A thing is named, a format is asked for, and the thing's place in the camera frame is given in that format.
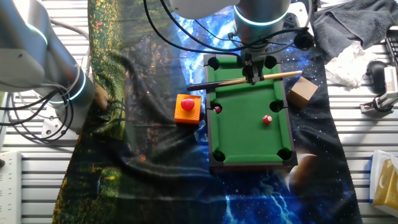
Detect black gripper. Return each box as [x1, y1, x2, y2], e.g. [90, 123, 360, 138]
[241, 50, 266, 86]

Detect wooden pool cue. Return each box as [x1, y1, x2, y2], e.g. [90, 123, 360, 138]
[186, 70, 303, 92]

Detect mini green pool table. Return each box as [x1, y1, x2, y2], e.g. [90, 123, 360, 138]
[203, 53, 299, 173]

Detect wooden cube block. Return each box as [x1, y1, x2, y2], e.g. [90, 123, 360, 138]
[286, 75, 320, 110]

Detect orange box with red button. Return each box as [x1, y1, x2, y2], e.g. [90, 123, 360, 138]
[174, 93, 203, 126]

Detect crumpled white tissue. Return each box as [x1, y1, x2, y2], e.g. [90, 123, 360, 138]
[326, 41, 377, 91]

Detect grey towel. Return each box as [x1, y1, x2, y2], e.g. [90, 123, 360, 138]
[313, 0, 398, 62]

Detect black rounded device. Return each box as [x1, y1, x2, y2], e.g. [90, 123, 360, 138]
[366, 60, 388, 95]

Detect black keyboard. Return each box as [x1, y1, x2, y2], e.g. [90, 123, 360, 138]
[385, 27, 398, 60]

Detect yellow package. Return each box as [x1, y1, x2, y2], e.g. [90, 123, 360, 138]
[369, 149, 398, 218]

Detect galaxy and forest printed cloth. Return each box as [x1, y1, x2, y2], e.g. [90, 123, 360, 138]
[52, 0, 363, 224]

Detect gold tissue box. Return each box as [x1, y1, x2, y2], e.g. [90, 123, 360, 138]
[372, 158, 398, 211]

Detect white power strip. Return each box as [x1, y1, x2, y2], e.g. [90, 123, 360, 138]
[0, 151, 23, 224]

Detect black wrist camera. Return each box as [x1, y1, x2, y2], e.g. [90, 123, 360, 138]
[293, 30, 316, 51]

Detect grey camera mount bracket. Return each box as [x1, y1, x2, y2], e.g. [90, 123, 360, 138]
[287, 2, 313, 35]

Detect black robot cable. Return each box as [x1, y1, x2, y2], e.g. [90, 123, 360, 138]
[142, 0, 299, 60]

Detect silver camera on small stand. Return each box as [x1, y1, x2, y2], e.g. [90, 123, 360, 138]
[359, 91, 398, 115]

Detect pale grey hose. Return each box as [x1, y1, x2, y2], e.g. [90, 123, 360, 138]
[49, 18, 93, 77]

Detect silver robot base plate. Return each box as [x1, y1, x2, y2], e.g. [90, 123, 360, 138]
[41, 118, 79, 141]

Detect black base cable bundle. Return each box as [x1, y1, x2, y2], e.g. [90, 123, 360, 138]
[0, 88, 76, 142]

